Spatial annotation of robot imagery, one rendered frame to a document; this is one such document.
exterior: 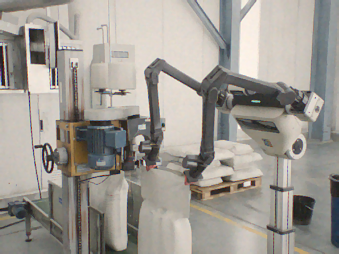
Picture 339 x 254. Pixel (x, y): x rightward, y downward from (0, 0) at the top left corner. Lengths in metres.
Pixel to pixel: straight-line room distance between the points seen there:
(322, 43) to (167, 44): 4.67
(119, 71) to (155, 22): 5.30
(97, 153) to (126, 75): 0.47
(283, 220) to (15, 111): 3.50
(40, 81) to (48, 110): 0.67
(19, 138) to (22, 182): 0.55
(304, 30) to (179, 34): 3.91
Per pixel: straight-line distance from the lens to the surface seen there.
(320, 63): 10.82
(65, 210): 2.49
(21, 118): 5.02
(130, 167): 2.49
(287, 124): 2.14
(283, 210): 2.46
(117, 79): 2.20
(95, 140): 2.16
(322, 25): 10.90
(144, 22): 7.33
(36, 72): 4.53
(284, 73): 9.98
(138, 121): 2.48
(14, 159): 5.07
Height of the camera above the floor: 1.58
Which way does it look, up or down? 7 degrees down
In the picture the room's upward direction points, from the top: straight up
